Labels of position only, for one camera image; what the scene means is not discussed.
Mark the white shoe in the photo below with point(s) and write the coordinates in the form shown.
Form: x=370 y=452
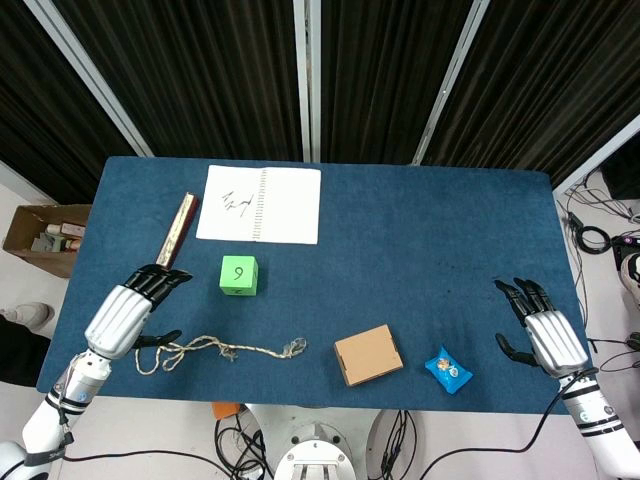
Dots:
x=25 y=314

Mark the black monitor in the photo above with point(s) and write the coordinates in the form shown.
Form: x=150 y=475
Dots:
x=622 y=175

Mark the open white spiral notebook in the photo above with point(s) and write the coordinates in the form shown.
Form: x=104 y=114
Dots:
x=285 y=205

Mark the blue snack packet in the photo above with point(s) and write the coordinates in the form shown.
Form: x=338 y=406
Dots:
x=447 y=370

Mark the orange object under table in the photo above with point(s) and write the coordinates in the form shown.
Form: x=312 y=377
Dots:
x=226 y=410

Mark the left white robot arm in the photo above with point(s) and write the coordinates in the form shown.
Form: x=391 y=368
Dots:
x=47 y=420

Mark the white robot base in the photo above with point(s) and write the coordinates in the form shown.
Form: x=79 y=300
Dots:
x=314 y=455

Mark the black white sneaker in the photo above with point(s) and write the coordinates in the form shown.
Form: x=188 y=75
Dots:
x=631 y=272

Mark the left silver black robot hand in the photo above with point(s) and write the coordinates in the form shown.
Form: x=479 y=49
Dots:
x=117 y=320

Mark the closed brown book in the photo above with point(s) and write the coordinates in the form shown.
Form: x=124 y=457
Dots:
x=176 y=232

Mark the white frame post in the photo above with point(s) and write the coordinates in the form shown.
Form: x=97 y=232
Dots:
x=595 y=155
x=90 y=75
x=450 y=85
x=306 y=80

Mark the small brown cardboard box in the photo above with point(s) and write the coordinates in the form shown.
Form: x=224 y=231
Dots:
x=369 y=356

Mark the black curtain panel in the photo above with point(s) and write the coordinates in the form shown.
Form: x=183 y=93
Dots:
x=45 y=110
x=550 y=75
x=200 y=75
x=380 y=75

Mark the green numbered foam cube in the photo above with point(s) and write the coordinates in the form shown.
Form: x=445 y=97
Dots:
x=237 y=275

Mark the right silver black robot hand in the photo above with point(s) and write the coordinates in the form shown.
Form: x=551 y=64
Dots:
x=552 y=335

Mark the black trouser leg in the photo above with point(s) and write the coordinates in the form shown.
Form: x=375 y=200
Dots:
x=17 y=352

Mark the open cardboard carton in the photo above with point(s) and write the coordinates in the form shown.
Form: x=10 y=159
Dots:
x=22 y=245

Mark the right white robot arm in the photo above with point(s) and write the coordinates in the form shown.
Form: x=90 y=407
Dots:
x=597 y=420

